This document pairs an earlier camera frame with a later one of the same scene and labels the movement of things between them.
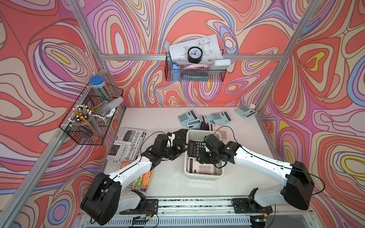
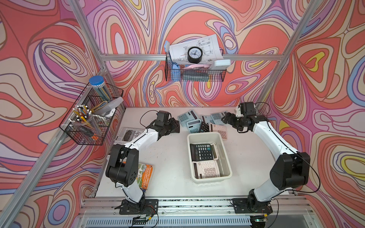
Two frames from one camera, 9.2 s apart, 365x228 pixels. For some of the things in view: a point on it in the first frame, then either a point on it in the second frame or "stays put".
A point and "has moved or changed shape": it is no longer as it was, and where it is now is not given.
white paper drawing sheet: x=208 y=45 stays put
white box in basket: x=222 y=62 stays put
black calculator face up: x=196 y=148 has moved or changed shape
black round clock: x=195 y=54 stays put
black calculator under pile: x=204 y=126 stays put
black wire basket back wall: x=193 y=74 stays put
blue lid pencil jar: x=98 y=82 stays put
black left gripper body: x=172 y=152 to x=168 y=127
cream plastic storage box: x=193 y=169 has moved or changed shape
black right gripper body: x=209 y=157 to x=235 y=121
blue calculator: x=187 y=116 stays put
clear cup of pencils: x=83 y=117 stays put
